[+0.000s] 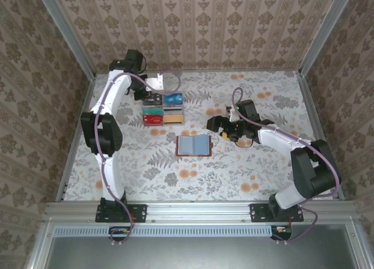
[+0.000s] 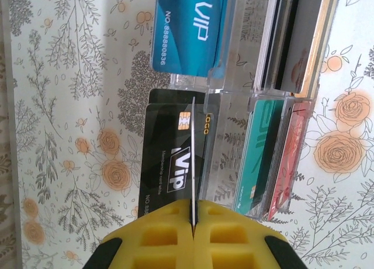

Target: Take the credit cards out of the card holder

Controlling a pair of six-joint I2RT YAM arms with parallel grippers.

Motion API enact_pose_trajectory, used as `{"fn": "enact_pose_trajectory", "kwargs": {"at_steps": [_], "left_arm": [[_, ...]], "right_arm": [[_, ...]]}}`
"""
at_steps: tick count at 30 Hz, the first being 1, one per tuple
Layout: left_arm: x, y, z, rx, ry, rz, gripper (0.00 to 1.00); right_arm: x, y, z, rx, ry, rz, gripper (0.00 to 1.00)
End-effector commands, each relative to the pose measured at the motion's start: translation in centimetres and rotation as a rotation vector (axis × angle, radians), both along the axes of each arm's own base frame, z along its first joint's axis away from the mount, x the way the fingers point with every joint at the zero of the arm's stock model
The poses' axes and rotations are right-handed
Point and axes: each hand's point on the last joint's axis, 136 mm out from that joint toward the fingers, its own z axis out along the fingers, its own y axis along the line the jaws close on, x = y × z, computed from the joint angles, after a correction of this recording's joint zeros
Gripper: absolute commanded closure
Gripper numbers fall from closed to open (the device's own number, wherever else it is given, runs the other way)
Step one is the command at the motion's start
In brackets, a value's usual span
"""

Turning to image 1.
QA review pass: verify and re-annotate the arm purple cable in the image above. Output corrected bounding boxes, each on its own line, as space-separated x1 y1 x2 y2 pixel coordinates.
93 71 182 247
232 87 342 246

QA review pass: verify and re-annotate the aluminium mounting rail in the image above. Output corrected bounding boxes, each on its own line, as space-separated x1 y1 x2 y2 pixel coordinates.
43 201 359 223

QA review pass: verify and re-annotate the small connector board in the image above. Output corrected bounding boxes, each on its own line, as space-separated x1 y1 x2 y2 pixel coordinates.
271 225 293 242
109 226 133 243

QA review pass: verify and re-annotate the aluminium corner post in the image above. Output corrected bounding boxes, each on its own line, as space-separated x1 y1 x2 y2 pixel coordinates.
34 0 97 80
297 0 356 77

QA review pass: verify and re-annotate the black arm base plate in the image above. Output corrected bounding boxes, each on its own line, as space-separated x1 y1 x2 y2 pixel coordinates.
95 204 147 223
250 203 304 223

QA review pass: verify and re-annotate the aluminium lower frame bar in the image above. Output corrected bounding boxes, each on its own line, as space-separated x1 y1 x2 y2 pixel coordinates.
25 220 56 269
346 222 374 269

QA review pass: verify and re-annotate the blue bank card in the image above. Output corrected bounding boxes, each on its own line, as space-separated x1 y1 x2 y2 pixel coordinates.
162 93 184 105

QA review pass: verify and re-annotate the floral table cover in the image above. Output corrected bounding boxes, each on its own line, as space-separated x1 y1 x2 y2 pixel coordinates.
63 71 335 202

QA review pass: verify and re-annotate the brown leather card holder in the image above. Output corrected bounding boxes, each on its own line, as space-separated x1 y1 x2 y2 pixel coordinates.
175 134 212 157

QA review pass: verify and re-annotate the grey slotted cable duct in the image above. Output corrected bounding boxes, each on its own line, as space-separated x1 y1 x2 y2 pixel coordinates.
53 225 274 238

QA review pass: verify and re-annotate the aluminium rear rail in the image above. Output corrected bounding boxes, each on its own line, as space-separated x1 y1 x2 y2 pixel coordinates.
95 67 300 75

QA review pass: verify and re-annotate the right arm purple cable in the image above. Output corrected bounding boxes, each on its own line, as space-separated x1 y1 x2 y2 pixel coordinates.
232 87 342 246

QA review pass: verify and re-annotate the clear plastic card tray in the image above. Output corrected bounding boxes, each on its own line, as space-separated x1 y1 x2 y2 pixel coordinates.
141 92 185 127

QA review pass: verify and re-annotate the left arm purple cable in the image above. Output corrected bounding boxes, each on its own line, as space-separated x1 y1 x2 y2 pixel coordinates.
93 71 182 247

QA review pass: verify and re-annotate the grey striped bank card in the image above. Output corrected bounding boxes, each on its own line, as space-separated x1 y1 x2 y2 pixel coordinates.
162 105 185 115

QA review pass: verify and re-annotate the aluminium side rail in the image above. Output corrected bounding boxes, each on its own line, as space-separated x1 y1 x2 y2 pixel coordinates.
55 74 97 202
295 71 345 201

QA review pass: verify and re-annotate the gold bank card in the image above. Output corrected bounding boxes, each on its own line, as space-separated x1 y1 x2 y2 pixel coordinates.
163 114 185 126

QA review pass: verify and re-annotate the grey metal sheet panel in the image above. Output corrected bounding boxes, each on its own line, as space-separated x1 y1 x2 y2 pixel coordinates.
43 224 365 269

